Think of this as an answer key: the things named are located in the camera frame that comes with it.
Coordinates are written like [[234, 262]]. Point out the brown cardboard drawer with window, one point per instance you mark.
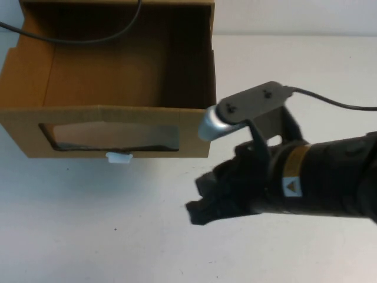
[[117, 88]]

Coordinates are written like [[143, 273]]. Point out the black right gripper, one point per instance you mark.
[[244, 182]]

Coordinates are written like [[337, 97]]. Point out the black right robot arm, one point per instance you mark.
[[338, 177]]

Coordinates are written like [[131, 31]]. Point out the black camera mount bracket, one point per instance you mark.
[[290, 126]]

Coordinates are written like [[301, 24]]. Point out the grey wrist camera silver lens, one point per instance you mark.
[[250, 100]]

